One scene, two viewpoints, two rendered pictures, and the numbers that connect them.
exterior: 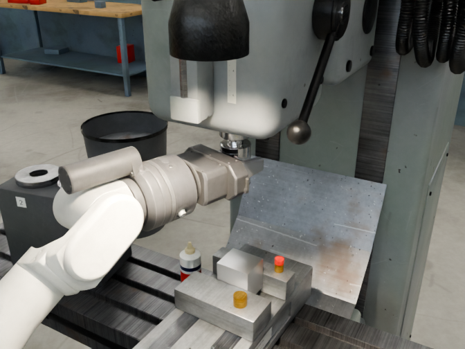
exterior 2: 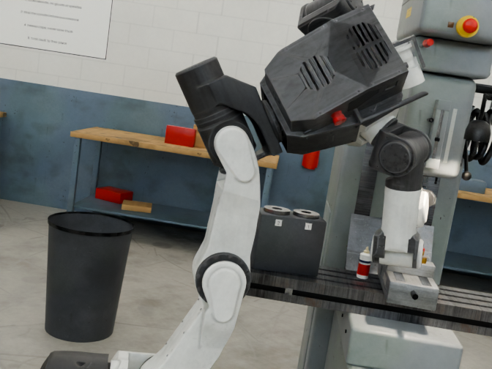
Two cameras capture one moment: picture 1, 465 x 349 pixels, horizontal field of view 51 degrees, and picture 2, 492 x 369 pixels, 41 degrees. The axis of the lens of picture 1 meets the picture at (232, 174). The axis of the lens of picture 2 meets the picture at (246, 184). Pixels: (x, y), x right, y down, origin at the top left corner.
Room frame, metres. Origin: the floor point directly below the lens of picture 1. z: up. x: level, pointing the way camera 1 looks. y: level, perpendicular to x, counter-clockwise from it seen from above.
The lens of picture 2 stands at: (-0.99, 1.46, 1.51)
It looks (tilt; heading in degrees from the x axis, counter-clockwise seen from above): 9 degrees down; 333
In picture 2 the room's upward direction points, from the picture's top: 9 degrees clockwise
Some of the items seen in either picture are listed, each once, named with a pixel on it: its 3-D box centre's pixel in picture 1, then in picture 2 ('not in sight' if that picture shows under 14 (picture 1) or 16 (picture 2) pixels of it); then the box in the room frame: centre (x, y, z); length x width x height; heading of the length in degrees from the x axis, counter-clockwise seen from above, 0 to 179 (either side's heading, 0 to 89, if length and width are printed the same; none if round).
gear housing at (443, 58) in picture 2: not in sight; (441, 59); (0.72, -0.03, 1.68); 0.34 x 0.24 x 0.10; 151
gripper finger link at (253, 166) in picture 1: (249, 169); not in sight; (0.66, -0.03, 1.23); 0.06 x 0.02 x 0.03; 133
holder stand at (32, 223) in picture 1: (66, 220); (287, 239); (0.88, 0.34, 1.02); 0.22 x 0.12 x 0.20; 71
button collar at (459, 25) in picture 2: not in sight; (467, 26); (0.48, 0.11, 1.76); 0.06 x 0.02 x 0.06; 61
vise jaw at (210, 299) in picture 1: (222, 304); (409, 266); (0.63, 0.02, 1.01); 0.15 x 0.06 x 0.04; 58
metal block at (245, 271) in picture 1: (239, 275); not in sight; (0.68, -0.01, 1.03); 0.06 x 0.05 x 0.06; 58
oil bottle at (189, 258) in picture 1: (190, 266); (364, 261); (0.78, 0.08, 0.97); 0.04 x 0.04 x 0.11
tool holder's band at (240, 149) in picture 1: (235, 145); not in sight; (0.68, 0.00, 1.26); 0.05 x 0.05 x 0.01
